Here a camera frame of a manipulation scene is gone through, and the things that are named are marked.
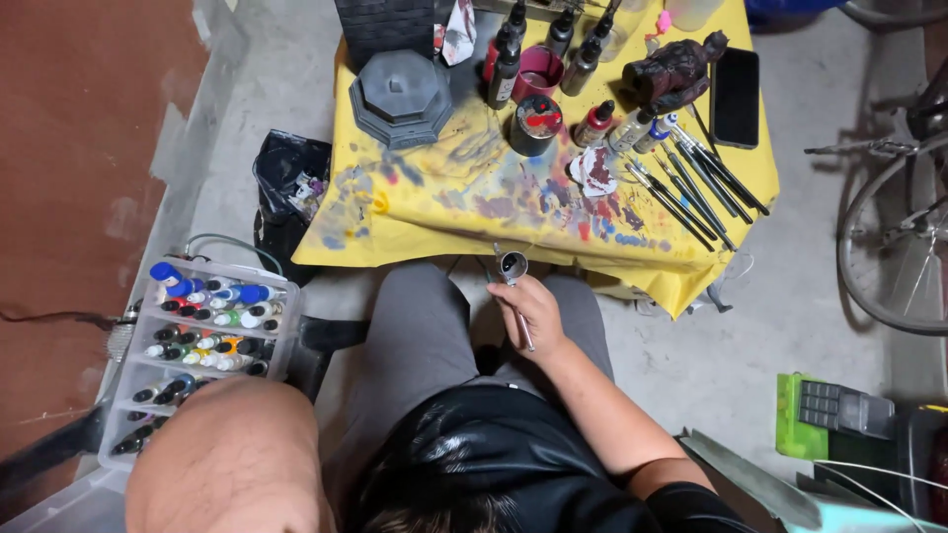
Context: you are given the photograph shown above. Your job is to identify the silver braided hose fitting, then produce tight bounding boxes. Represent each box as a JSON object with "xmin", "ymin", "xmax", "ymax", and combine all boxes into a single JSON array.
[{"xmin": 106, "ymin": 299, "xmax": 143, "ymax": 364}]

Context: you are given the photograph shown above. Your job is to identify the grey keypad device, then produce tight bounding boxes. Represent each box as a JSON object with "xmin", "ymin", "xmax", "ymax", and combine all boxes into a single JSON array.
[{"xmin": 797, "ymin": 379, "xmax": 896, "ymax": 442}]

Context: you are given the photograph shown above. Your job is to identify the red-stained crumpled tissue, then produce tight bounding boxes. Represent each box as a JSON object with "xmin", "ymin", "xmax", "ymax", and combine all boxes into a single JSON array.
[{"xmin": 568, "ymin": 145, "xmax": 620, "ymax": 198}]

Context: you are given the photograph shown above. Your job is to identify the red paint bottle black cap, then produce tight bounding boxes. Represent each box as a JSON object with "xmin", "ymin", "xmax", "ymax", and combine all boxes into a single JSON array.
[{"xmin": 481, "ymin": 25, "xmax": 512, "ymax": 84}]

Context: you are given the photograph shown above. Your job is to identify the row of black paint brushes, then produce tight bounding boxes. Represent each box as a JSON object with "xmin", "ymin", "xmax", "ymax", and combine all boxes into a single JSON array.
[{"xmin": 624, "ymin": 124, "xmax": 772, "ymax": 254}]

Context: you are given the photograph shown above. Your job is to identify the white paint bottle blue cap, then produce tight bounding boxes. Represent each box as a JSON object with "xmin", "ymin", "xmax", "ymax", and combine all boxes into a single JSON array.
[{"xmin": 632, "ymin": 112, "xmax": 679, "ymax": 155}]

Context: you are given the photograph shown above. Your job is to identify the silver airbrush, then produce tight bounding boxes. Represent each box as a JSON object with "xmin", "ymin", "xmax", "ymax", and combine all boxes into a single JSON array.
[{"xmin": 492, "ymin": 243, "xmax": 536, "ymax": 353}]

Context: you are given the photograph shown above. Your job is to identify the green box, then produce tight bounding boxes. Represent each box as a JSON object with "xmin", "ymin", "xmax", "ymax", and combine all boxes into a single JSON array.
[{"xmin": 775, "ymin": 372, "xmax": 830, "ymax": 461}]

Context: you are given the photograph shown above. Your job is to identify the person's black shirt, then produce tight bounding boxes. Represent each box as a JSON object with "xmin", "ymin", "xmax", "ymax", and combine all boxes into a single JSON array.
[{"xmin": 348, "ymin": 382, "xmax": 758, "ymax": 533}]

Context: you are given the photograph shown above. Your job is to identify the dark red paint dropper bottle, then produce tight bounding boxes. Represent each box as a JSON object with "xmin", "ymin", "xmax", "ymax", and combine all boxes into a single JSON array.
[{"xmin": 573, "ymin": 99, "xmax": 616, "ymax": 148}]

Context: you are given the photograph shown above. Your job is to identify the clear plastic storage bin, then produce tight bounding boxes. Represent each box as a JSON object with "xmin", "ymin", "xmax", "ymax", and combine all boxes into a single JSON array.
[{"xmin": 0, "ymin": 466, "xmax": 131, "ymax": 533}]

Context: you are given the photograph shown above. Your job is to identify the dark brick model wall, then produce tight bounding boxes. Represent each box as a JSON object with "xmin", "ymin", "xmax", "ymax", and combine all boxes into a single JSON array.
[{"xmin": 335, "ymin": 0, "xmax": 438, "ymax": 72}]

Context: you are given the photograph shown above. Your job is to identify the group of assorted paint bottles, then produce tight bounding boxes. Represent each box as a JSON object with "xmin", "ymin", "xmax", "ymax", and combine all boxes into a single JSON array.
[{"xmin": 111, "ymin": 261, "xmax": 286, "ymax": 457}]

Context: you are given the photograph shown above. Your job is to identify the bicycle wheel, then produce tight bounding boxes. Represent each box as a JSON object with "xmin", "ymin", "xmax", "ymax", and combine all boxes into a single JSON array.
[{"xmin": 803, "ymin": 67, "xmax": 948, "ymax": 339}]

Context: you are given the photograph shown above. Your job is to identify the grey flat board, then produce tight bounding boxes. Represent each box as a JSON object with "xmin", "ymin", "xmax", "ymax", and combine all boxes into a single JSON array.
[{"xmin": 677, "ymin": 428, "xmax": 825, "ymax": 531}]

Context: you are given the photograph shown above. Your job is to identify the white cable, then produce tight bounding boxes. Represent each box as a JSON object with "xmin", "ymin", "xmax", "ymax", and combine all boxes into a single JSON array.
[{"xmin": 813, "ymin": 458, "xmax": 948, "ymax": 533}]

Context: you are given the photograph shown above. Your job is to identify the black plastic bag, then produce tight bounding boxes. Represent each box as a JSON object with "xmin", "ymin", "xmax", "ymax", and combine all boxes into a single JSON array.
[{"xmin": 252, "ymin": 130, "xmax": 333, "ymax": 287}]

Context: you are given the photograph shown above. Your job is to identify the person's grey trousers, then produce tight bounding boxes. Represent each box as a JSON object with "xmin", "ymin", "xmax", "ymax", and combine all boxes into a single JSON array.
[{"xmin": 321, "ymin": 261, "xmax": 616, "ymax": 506}]

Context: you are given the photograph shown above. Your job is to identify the dark grey dropper bottle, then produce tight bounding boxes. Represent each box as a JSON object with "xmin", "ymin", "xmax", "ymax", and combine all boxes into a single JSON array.
[
  {"xmin": 560, "ymin": 37, "xmax": 603, "ymax": 98},
  {"xmin": 544, "ymin": 7, "xmax": 578, "ymax": 59}
]

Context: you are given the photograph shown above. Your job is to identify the clear plastic cup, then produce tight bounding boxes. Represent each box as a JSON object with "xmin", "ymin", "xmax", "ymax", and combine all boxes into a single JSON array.
[{"xmin": 600, "ymin": 0, "xmax": 653, "ymax": 64}]

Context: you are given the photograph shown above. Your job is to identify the person's right hand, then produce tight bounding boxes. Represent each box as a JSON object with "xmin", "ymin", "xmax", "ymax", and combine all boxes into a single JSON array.
[{"xmin": 486, "ymin": 275, "xmax": 570, "ymax": 366}]

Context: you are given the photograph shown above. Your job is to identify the dark jar with red-smeared lid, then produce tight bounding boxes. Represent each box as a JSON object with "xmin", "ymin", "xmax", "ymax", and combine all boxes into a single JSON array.
[{"xmin": 509, "ymin": 94, "xmax": 564, "ymax": 158}]

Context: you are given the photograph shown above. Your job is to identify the paint-stained paper towel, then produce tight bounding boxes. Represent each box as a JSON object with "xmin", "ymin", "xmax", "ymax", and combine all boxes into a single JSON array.
[{"xmin": 440, "ymin": 0, "xmax": 478, "ymax": 67}]

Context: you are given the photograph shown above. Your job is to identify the grey paint dropper bottle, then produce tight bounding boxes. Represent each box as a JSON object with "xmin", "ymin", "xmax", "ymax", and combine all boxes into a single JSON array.
[{"xmin": 606, "ymin": 107, "xmax": 657, "ymax": 155}]

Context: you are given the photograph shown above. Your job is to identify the pink cup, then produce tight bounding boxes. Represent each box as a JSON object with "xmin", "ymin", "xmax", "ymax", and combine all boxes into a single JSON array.
[{"xmin": 511, "ymin": 45, "xmax": 566, "ymax": 105}]

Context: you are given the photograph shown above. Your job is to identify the grey octagonal model base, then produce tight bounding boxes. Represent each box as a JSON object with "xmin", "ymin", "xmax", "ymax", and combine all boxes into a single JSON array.
[{"xmin": 348, "ymin": 49, "xmax": 455, "ymax": 151}]

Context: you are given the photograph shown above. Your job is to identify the black case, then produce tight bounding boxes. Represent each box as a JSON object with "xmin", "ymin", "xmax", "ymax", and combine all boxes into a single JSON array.
[{"xmin": 813, "ymin": 403, "xmax": 948, "ymax": 523}]

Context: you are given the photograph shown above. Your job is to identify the black smartphone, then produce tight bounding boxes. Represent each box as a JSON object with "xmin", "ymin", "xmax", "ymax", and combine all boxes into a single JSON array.
[{"xmin": 709, "ymin": 47, "xmax": 761, "ymax": 151}]

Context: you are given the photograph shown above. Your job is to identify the green air hose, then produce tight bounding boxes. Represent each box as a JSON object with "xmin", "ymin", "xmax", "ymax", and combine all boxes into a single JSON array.
[{"xmin": 184, "ymin": 232, "xmax": 284, "ymax": 276}]

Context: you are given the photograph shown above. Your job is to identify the black dropper bottle white label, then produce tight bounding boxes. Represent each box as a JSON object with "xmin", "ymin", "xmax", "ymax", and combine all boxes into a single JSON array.
[{"xmin": 486, "ymin": 40, "xmax": 522, "ymax": 111}]

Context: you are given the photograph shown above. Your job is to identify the clear plastic organizer box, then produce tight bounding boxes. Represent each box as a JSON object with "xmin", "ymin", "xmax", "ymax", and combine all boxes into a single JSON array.
[{"xmin": 97, "ymin": 256, "xmax": 304, "ymax": 475}]

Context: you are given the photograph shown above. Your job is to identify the dark red bust figurine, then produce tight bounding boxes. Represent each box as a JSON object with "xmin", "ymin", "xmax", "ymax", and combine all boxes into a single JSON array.
[{"xmin": 621, "ymin": 30, "xmax": 730, "ymax": 116}]

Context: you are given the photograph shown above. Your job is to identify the translucent plastic container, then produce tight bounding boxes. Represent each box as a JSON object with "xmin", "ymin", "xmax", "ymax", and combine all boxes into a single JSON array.
[{"xmin": 663, "ymin": 0, "xmax": 724, "ymax": 33}]

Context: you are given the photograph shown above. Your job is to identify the yellow paint-stained table cover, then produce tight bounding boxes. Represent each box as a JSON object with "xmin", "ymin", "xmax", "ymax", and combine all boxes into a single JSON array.
[{"xmin": 292, "ymin": 0, "xmax": 781, "ymax": 321}]

